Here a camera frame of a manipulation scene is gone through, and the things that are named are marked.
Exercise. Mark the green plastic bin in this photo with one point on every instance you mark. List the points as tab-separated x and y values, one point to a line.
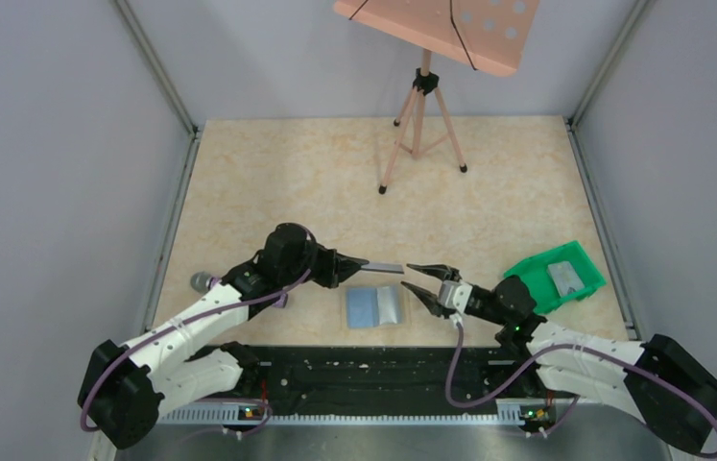
533	272

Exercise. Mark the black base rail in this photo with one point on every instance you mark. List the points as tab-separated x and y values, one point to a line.
372	382

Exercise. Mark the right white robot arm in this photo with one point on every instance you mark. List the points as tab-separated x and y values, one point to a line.
657	382

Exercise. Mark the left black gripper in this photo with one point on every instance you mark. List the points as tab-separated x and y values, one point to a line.
337	267

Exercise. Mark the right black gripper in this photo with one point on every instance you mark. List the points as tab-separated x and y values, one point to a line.
431	301

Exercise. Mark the beige card holder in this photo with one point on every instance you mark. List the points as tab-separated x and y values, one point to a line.
369	307

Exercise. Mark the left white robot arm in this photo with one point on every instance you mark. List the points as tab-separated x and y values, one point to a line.
128	386

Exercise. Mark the card in green bin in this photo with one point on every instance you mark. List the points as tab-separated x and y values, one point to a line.
565	278

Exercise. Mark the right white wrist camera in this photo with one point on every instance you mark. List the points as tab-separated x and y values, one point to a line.
455	295

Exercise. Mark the purple glitter microphone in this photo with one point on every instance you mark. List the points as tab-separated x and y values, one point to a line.
203	281

